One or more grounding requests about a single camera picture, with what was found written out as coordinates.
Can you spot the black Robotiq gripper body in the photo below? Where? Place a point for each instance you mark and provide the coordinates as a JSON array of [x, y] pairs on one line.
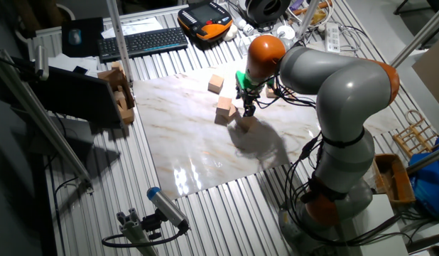
[[249, 95]]

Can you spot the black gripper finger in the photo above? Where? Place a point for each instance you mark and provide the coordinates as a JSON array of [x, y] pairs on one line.
[[252, 111], [246, 107]]

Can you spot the large wooden cube block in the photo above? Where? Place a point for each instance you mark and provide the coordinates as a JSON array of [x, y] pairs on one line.
[[216, 84], [246, 124], [233, 112], [271, 93], [223, 105]]

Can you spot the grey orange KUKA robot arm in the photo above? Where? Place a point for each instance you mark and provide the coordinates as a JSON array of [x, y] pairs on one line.
[[351, 92]]

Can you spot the stack of white papers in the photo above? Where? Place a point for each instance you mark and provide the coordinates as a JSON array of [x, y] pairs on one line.
[[72, 63]]

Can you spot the clear plastic container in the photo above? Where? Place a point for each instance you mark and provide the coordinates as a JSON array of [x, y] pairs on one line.
[[243, 44]]

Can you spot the white round object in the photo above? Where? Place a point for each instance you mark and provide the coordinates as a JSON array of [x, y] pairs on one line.
[[231, 32]]

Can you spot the white power plug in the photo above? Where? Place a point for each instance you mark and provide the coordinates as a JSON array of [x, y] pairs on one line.
[[246, 26]]

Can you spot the white marble pattern mat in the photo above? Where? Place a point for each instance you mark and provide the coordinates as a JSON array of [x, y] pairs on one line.
[[191, 149]]

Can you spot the white round puck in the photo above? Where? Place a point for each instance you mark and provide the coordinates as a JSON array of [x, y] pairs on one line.
[[286, 31]]

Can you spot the black filament spool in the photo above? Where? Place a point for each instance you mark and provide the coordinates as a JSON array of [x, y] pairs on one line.
[[267, 10]]

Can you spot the orange black teach pendant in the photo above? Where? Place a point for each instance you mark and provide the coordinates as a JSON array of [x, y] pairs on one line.
[[205, 19]]

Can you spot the white power strip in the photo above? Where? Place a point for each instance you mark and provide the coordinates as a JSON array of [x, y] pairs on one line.
[[332, 37]]

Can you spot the black computer keyboard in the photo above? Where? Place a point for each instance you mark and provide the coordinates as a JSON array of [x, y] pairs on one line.
[[143, 42]]

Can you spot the white paper sheet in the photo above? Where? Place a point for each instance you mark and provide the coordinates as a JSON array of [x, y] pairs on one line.
[[134, 26]]

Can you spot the brown cardboard box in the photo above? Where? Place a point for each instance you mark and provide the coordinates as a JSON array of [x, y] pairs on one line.
[[113, 76]]

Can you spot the orange brown bin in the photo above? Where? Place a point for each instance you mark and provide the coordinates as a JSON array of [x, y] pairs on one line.
[[393, 174]]

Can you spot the wooden lattice rack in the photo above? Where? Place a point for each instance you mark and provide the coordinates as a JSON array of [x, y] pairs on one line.
[[416, 137]]

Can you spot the black monitor screen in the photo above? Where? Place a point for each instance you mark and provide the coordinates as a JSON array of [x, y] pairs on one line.
[[77, 94]]

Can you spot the black mouse pad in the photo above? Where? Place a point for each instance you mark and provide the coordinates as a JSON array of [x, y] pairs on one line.
[[88, 39]]

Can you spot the dark computer mouse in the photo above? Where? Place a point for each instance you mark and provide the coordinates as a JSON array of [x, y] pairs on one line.
[[75, 36]]

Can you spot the brown cardboard sheet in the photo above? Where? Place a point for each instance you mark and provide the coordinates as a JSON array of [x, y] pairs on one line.
[[434, 71]]

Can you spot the blue bag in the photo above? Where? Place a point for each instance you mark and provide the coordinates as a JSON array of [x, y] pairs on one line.
[[430, 181]]

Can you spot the slanted aluminium profile beam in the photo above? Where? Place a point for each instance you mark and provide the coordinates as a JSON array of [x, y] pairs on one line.
[[45, 124]]

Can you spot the aluminium profile post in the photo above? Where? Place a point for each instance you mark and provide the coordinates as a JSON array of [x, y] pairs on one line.
[[119, 42], [307, 17], [420, 35]]

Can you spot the silver camera with blue end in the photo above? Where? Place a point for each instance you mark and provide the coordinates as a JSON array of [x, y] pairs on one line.
[[166, 206]]

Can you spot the black camera clamp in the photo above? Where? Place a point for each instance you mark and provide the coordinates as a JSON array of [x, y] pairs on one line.
[[152, 224]]

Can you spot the short aluminium mount profile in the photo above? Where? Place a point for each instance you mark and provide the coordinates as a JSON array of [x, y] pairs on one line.
[[134, 231]]

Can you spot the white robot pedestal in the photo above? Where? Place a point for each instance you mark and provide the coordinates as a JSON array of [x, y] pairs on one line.
[[379, 227]]

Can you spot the silver depth camera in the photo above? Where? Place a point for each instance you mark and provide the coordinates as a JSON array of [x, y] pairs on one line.
[[42, 62]]

